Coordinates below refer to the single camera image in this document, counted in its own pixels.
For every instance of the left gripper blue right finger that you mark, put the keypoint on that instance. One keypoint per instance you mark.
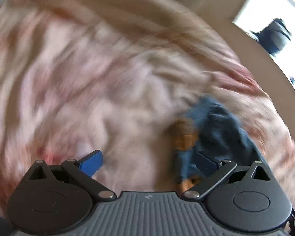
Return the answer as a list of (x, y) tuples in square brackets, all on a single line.
[(206, 164)]

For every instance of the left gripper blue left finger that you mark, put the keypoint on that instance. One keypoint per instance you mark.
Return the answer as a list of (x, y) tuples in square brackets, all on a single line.
[(91, 163)]

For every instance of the blue pants with orange print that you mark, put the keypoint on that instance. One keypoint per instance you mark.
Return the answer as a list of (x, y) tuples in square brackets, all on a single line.
[(209, 127)]

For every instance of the pink floral bed cover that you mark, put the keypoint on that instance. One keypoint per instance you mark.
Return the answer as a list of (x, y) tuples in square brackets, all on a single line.
[(80, 75)]

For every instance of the small blue box on sill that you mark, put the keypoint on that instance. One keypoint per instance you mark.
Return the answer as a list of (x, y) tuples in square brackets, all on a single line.
[(292, 80)]

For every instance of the dark blue grey backpack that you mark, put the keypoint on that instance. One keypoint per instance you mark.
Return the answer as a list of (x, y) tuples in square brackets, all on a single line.
[(274, 37)]

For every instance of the white framed window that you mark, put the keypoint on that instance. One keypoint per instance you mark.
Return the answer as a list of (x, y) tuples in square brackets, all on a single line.
[(255, 15)]

